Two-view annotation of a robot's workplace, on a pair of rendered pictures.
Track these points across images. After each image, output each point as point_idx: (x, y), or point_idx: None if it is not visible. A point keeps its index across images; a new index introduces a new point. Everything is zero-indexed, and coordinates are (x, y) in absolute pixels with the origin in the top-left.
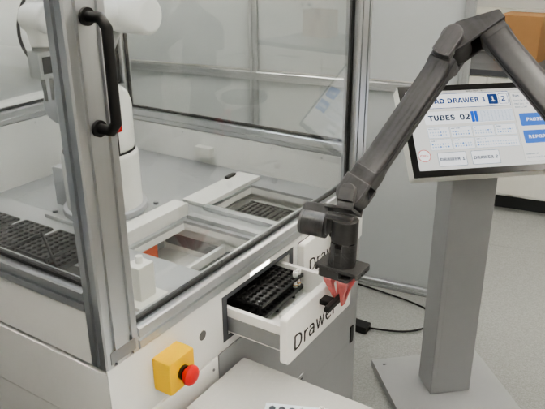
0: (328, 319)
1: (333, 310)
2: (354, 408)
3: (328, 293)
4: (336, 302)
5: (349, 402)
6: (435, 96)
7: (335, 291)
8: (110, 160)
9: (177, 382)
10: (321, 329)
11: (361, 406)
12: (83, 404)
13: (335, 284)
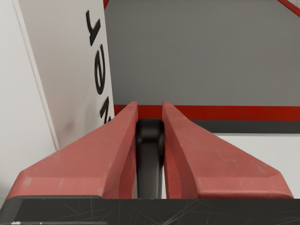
0: (103, 51)
1: (97, 24)
2: (249, 150)
3: (80, 128)
4: (162, 182)
5: (237, 142)
6: None
7: (132, 186)
8: None
9: None
10: (110, 89)
11: (258, 141)
12: None
13: (60, 76)
